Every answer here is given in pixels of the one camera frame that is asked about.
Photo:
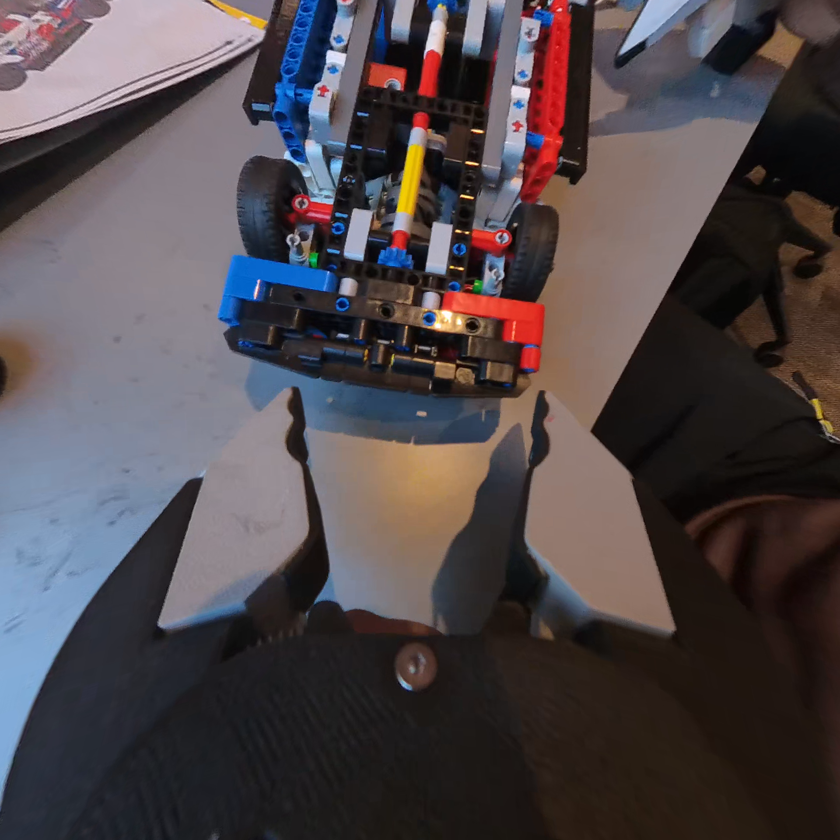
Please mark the person's black trousers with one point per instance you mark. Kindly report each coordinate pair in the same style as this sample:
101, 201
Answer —
689, 426

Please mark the instruction booklet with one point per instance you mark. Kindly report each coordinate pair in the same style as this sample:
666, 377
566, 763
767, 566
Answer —
98, 79

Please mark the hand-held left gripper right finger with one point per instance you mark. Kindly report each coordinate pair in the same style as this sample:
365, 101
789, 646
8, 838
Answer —
584, 525

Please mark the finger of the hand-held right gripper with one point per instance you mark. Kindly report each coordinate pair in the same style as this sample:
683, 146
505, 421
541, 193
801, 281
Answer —
656, 26

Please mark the grey desk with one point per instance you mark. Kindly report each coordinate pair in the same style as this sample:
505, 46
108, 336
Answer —
131, 328

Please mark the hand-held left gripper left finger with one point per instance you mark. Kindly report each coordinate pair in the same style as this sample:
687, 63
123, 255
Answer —
249, 518

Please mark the black office chair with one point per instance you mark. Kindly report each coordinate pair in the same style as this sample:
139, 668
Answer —
741, 262

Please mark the person's brown top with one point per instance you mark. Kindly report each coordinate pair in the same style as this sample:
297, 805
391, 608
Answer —
774, 577

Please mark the toy brick car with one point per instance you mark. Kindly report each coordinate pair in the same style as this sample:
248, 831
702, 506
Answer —
394, 308

